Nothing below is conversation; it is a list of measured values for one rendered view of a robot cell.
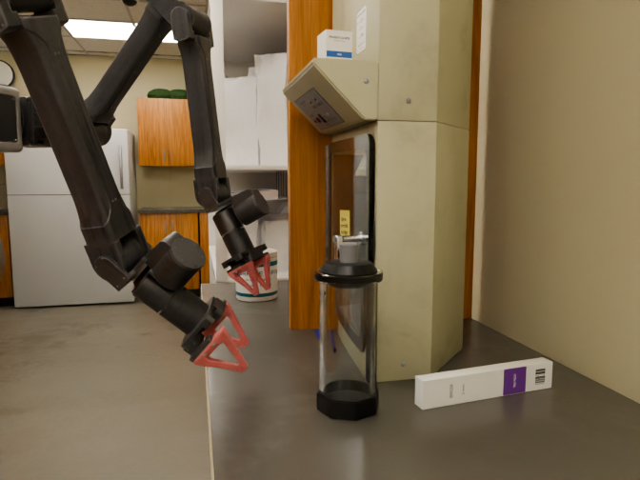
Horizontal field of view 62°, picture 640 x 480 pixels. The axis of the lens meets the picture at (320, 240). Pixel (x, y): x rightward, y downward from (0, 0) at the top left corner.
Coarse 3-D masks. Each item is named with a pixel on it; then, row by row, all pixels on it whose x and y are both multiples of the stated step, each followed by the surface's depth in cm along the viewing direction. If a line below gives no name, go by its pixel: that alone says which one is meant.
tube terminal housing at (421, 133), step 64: (384, 0) 90; (448, 0) 95; (384, 64) 91; (448, 64) 97; (384, 128) 92; (448, 128) 100; (384, 192) 94; (448, 192) 102; (384, 256) 95; (448, 256) 104; (384, 320) 96; (448, 320) 107
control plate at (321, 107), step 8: (312, 88) 99; (304, 96) 107; (312, 96) 103; (320, 96) 99; (296, 104) 117; (304, 104) 112; (312, 104) 107; (320, 104) 103; (328, 104) 99; (312, 112) 112; (320, 112) 108; (328, 112) 104; (336, 112) 100; (312, 120) 117; (320, 120) 113; (328, 120) 108; (336, 120) 104; (320, 128) 118; (328, 128) 113
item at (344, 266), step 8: (344, 248) 83; (352, 248) 83; (344, 256) 83; (352, 256) 83; (328, 264) 82; (336, 264) 82; (344, 264) 82; (352, 264) 82; (360, 264) 82; (368, 264) 82; (328, 272) 81; (336, 272) 80; (344, 272) 80; (352, 272) 80; (360, 272) 80; (368, 272) 81
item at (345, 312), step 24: (336, 288) 80; (360, 288) 80; (336, 312) 81; (360, 312) 81; (336, 336) 81; (360, 336) 81; (336, 360) 82; (360, 360) 82; (336, 384) 82; (360, 384) 82
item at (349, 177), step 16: (336, 144) 114; (352, 144) 103; (368, 144) 93; (336, 160) 115; (352, 160) 103; (368, 160) 94; (336, 176) 115; (352, 176) 103; (368, 176) 94; (336, 192) 116; (352, 192) 103; (368, 192) 94; (336, 208) 116; (352, 208) 104; (368, 208) 94; (336, 224) 116; (352, 224) 104; (368, 224) 95; (368, 240) 95; (368, 256) 95
